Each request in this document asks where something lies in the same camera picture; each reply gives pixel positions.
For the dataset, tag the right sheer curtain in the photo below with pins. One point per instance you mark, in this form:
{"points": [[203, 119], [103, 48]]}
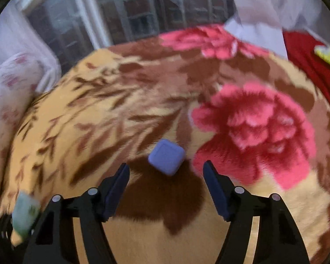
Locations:
{"points": [[261, 22]]}

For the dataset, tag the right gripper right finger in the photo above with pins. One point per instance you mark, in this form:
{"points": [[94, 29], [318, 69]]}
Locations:
{"points": [[278, 237]]}

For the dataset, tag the white floral rolled quilt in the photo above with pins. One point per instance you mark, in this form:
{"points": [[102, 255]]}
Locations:
{"points": [[19, 76]]}

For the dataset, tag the sheer curtain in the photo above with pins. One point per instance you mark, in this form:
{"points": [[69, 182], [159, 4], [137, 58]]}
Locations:
{"points": [[18, 36], [261, 22]]}

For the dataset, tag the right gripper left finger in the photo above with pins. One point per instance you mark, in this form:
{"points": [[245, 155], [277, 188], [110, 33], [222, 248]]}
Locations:
{"points": [[53, 239]]}

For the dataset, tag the red blanket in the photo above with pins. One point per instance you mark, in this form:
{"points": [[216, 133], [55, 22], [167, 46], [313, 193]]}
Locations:
{"points": [[300, 51]]}

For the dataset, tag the window with metal bars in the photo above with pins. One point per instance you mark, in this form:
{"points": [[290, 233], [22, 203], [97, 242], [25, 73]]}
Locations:
{"points": [[74, 28]]}

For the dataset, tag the green frog lotion bottle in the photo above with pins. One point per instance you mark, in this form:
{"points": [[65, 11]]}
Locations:
{"points": [[25, 213]]}

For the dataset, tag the yellow floral plush blanket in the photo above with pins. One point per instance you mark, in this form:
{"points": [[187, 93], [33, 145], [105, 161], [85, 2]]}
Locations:
{"points": [[166, 105]]}

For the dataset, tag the small purple square box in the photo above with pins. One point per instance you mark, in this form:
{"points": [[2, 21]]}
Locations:
{"points": [[167, 157]]}

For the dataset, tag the left sheer curtain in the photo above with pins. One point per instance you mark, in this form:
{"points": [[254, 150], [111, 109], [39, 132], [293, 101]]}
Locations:
{"points": [[18, 36]]}

